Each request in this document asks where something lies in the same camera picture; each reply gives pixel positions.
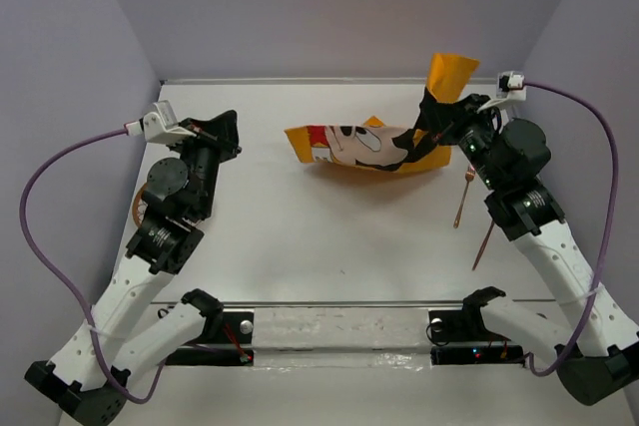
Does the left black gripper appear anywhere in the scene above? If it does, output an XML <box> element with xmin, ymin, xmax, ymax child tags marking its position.
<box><xmin>171</xmin><ymin>110</ymin><xmax>246</xmax><ymax>216</ymax></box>

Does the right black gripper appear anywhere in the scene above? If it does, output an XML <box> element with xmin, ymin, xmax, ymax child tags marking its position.
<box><xmin>417</xmin><ymin>92</ymin><xmax>501</xmax><ymax>190</ymax></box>

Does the yellow cartoon cloth napkin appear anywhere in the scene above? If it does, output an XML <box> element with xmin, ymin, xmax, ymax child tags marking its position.
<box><xmin>285</xmin><ymin>53</ymin><xmax>480</xmax><ymax>174</ymax></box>

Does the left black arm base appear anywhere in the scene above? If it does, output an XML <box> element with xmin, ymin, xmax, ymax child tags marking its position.
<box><xmin>166</xmin><ymin>309</ymin><xmax>255</xmax><ymax>367</ymax></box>

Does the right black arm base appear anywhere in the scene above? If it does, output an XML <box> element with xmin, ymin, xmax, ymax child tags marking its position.
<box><xmin>425</xmin><ymin>309</ymin><xmax>527</xmax><ymax>366</ymax></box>

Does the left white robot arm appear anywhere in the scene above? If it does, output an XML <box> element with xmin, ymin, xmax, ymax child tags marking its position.
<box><xmin>19</xmin><ymin>101</ymin><xmax>242</xmax><ymax>425</ymax></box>

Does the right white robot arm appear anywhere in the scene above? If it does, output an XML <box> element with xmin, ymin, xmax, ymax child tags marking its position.
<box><xmin>416</xmin><ymin>92</ymin><xmax>638</xmax><ymax>406</ymax></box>

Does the copper fork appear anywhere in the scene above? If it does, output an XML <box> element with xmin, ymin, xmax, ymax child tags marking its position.
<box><xmin>453</xmin><ymin>166</ymin><xmax>476</xmax><ymax>228</ymax></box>

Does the floral patterned plate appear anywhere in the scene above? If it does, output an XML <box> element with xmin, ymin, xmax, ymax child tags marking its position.
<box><xmin>131</xmin><ymin>184</ymin><xmax>147</xmax><ymax>227</ymax></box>

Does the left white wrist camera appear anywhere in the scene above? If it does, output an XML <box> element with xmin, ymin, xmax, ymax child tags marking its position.
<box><xmin>124</xmin><ymin>101</ymin><xmax>196</xmax><ymax>146</ymax></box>

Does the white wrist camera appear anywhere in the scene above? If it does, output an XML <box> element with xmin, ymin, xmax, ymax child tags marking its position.
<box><xmin>124</xmin><ymin>101</ymin><xmax>196</xmax><ymax>146</ymax></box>
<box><xmin>477</xmin><ymin>71</ymin><xmax>527</xmax><ymax>113</ymax></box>

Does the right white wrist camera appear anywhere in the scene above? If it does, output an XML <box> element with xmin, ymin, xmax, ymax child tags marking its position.
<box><xmin>477</xmin><ymin>71</ymin><xmax>527</xmax><ymax>113</ymax></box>

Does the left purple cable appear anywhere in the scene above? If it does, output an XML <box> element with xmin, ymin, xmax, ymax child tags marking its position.
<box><xmin>19</xmin><ymin>127</ymin><xmax>226</xmax><ymax>405</ymax></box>

